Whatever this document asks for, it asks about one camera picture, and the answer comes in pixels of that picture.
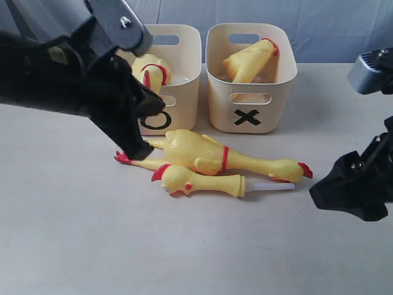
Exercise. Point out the cream bin marked O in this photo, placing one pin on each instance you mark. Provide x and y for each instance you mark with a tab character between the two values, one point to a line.
180	46

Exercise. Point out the headless yellow rubber chicken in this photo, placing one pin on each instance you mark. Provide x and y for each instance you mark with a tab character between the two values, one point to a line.
244	65

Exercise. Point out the cream bin marked X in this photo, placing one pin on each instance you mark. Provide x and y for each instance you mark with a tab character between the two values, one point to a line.
255	107

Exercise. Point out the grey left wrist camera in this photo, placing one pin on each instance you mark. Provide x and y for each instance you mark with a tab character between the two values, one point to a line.
121	25

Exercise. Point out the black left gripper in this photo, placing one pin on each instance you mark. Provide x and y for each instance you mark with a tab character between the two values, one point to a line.
52	76

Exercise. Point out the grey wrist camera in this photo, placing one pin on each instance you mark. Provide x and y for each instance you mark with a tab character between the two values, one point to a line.
121	25
372	72

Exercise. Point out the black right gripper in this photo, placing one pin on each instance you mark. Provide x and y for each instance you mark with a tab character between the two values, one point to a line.
360	185

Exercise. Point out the large yellow rubber chicken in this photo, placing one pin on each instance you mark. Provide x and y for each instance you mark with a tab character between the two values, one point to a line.
205	155

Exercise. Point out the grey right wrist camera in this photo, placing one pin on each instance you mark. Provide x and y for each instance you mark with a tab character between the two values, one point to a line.
372	72

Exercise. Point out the severed rubber chicken head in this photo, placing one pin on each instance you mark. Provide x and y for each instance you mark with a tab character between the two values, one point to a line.
176	178

